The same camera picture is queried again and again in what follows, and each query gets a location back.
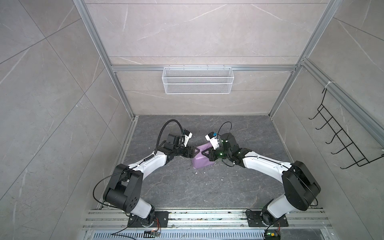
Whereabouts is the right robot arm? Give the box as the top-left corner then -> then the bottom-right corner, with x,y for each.
202,132 -> 321,226

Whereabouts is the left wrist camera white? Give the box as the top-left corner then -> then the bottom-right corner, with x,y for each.
182,129 -> 193,147

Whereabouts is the black wire hook rack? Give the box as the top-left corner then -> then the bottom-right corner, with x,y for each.
308,88 -> 384,170

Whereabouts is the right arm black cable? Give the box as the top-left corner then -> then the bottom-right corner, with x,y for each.
217,121 -> 233,136

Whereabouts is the white wire mesh basket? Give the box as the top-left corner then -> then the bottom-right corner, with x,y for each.
162,67 -> 235,95

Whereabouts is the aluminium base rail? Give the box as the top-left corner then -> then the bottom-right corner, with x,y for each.
77,209 -> 338,240

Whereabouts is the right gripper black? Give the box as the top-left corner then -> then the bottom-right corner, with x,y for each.
201,145 -> 232,162

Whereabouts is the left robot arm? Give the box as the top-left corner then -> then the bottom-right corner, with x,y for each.
103,132 -> 200,227

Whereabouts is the pink wrapping paper sheet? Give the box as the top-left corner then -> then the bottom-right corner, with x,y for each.
192,143 -> 215,169

